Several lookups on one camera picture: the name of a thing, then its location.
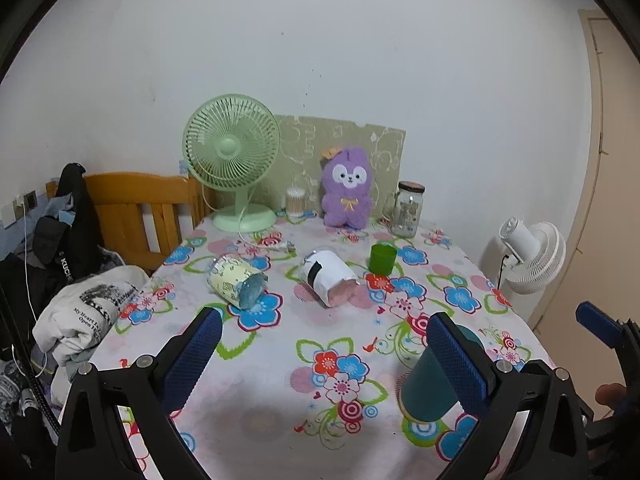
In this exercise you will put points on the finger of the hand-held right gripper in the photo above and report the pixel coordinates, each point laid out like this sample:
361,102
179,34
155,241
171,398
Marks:
597,321

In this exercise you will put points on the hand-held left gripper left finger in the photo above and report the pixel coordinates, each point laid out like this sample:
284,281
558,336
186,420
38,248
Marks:
192,352

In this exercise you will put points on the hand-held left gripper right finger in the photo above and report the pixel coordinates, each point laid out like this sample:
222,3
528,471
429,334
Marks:
457,365

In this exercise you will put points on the teal cup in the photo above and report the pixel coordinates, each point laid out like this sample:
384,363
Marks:
425,390

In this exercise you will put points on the yellow patterned cup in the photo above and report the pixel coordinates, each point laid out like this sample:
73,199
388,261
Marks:
230,275

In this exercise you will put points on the small green cup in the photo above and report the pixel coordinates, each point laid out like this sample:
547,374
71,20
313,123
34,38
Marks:
382,259

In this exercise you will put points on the white cup with black stripe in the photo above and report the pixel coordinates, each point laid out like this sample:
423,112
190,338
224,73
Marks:
327,272

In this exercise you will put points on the person's right hand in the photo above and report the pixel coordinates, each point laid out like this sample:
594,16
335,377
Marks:
610,395

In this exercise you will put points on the white fan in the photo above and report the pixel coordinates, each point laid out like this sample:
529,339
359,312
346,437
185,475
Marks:
537,260

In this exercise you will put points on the white printed shirt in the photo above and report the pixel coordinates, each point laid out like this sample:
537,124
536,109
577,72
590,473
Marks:
75,310

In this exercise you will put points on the small crumpled wrapper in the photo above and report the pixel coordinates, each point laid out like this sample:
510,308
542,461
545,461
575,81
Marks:
282,246

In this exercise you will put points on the glass jar with lid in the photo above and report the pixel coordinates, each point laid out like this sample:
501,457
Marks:
407,212

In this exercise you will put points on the beige door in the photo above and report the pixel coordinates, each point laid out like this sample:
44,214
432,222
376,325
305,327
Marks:
600,160

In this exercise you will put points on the black jacket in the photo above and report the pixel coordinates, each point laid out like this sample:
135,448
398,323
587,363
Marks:
75,240

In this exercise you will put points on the wooden chair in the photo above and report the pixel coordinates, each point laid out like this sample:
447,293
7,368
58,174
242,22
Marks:
125,195

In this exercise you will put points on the cotton swab container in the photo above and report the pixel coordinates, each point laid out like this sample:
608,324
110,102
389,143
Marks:
295,202

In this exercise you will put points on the patterned dark cloth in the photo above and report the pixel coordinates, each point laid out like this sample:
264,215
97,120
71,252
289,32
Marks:
12,395

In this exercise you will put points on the purple plush toy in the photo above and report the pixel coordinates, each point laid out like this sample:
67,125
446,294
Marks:
347,195

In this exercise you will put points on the green desk fan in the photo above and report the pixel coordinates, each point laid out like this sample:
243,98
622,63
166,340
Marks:
227,147

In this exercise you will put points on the beige patterned board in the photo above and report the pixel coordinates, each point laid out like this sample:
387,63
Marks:
310,150

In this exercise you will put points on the wall socket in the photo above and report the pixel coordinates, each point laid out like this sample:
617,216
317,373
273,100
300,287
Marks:
27,202

